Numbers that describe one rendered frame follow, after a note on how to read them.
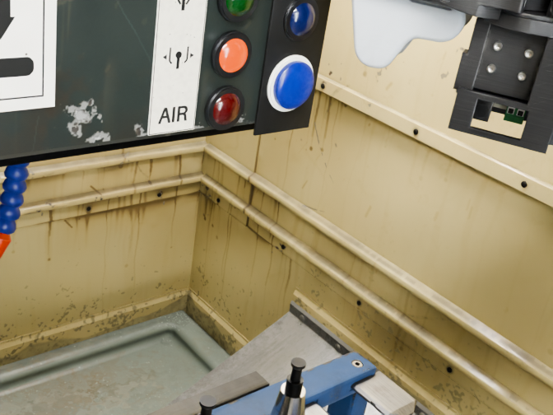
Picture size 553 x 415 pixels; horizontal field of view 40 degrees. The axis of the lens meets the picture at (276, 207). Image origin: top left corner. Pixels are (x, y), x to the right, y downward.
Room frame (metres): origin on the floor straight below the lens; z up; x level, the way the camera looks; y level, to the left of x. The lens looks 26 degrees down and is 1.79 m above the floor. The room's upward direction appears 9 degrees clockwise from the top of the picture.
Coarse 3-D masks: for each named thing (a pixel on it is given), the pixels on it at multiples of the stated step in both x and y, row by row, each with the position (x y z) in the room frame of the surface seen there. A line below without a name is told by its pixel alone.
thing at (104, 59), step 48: (96, 0) 0.37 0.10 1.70; (144, 0) 0.38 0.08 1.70; (96, 48) 0.37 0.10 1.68; (144, 48) 0.39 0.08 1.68; (96, 96) 0.37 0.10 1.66; (144, 96) 0.39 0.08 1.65; (0, 144) 0.33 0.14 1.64; (48, 144) 0.35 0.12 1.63; (96, 144) 0.37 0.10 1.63; (144, 144) 0.40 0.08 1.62
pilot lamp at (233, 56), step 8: (232, 40) 0.42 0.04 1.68; (240, 40) 0.42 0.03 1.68; (224, 48) 0.42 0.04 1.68; (232, 48) 0.42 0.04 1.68; (240, 48) 0.42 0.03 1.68; (224, 56) 0.41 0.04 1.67; (232, 56) 0.42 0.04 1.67; (240, 56) 0.42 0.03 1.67; (224, 64) 0.42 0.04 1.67; (232, 64) 0.42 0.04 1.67; (240, 64) 0.42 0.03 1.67
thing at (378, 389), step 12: (360, 384) 0.73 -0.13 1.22; (372, 384) 0.74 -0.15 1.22; (384, 384) 0.74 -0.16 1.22; (396, 384) 0.75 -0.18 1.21; (372, 396) 0.71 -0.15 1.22; (384, 396) 0.72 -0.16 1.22; (396, 396) 0.72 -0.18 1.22; (408, 396) 0.73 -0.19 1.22; (384, 408) 0.70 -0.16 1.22; (396, 408) 0.70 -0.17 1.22; (408, 408) 0.70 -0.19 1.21
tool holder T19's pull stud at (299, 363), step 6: (294, 360) 0.61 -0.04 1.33; (300, 360) 0.61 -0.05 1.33; (294, 366) 0.60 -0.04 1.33; (300, 366) 0.60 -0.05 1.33; (294, 372) 0.61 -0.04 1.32; (300, 372) 0.61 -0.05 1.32; (288, 378) 0.61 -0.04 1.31; (294, 378) 0.61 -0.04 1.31; (300, 378) 0.61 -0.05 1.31; (288, 384) 0.60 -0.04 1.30; (294, 384) 0.60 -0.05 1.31; (300, 384) 0.60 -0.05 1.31; (288, 390) 0.60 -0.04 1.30; (294, 390) 0.60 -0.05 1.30; (300, 390) 0.61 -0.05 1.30
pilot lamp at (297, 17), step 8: (296, 8) 0.45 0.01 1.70; (304, 8) 0.45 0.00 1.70; (312, 8) 0.46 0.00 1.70; (296, 16) 0.45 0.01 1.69; (304, 16) 0.45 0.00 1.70; (312, 16) 0.46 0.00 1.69; (296, 24) 0.45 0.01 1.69; (304, 24) 0.45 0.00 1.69; (312, 24) 0.46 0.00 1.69; (296, 32) 0.45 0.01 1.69; (304, 32) 0.45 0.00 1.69
